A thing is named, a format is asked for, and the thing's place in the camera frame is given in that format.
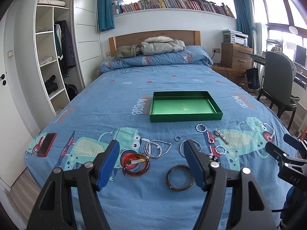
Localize pearl bracelet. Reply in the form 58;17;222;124
144;140;163;158

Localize green jewelry tray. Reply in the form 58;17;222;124
149;91;223;122

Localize thin silver bangle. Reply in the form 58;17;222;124
179;140;202;158

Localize blue curtain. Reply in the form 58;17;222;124
97;0;115;32
234;0;257;49

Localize left blue curtain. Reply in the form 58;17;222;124
97;0;115;32

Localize dark bag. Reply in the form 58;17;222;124
246;67;260;90

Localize right blue curtain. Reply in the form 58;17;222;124
234;0;257;49

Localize silver chain necklace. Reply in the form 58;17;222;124
144;139;173;159

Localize white door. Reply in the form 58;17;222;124
0;16;32;191

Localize red smartphone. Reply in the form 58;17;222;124
37;133;57;157

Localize wooden headboard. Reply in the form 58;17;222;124
109;30;201;57

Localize wooden drawer cabinet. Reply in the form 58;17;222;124
211;43;253;91

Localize silver charm jewelry piece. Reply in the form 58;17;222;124
209;145;226;162

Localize white printer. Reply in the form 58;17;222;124
223;29;248;47

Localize amber orange bangle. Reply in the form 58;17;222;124
121;153;150;176

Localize olive green jacket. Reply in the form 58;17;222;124
115;44;142;60

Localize dark hanging clothes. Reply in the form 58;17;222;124
54;20;76;78

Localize blue dinosaur bed sheet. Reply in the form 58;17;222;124
25;64;296;229

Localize blue folded duvet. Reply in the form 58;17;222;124
97;46;213;75

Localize grey desk chair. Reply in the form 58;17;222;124
257;51;300;129

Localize dark brown bangle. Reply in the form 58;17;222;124
165;164;194;192

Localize white open wardrobe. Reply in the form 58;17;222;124
34;0;102;115

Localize row of books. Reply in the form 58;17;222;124
112;0;235;18

